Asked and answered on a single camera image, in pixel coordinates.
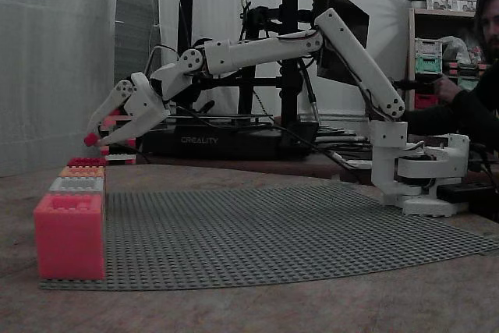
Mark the wooden shelf unit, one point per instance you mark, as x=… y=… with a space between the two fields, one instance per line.
x=448 y=21

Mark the Lego tower with black camera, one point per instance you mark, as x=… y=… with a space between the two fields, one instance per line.
x=124 y=157

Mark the white storage crate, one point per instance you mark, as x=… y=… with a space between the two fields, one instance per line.
x=427 y=46

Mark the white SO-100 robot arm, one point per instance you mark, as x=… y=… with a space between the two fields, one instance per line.
x=253 y=52

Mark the black computer monitor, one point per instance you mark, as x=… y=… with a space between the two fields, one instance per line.
x=351 y=17

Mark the green storage crate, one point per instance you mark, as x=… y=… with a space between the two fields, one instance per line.
x=427 y=64

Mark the red storage crate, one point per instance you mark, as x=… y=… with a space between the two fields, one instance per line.
x=425 y=101

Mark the black sleeved forearm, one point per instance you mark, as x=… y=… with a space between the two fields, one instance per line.
x=460 y=118

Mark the person's head with dark hair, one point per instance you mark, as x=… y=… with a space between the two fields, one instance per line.
x=489 y=25

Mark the orange lego block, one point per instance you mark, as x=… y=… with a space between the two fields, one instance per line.
x=83 y=171

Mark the brown wooden desk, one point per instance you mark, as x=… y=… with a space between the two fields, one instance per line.
x=234 y=165

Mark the person's bare hand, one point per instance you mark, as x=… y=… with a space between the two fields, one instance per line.
x=448 y=89

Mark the large pink lego block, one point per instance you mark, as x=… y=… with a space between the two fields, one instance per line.
x=70 y=239

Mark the grey lego block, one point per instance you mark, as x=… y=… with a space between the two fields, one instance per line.
x=58 y=185

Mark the grey Lego baseplate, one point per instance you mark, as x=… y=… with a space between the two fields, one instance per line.
x=273 y=239

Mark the black Creality 3D printer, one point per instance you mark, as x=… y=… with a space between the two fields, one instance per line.
x=210 y=140

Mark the small red Lego brick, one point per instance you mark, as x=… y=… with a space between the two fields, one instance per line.
x=90 y=140

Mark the white curtain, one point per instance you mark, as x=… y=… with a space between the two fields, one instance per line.
x=50 y=64

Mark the small white picture frame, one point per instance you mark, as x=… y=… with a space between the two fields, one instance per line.
x=444 y=3

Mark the red lego block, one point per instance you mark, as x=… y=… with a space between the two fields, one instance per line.
x=83 y=161

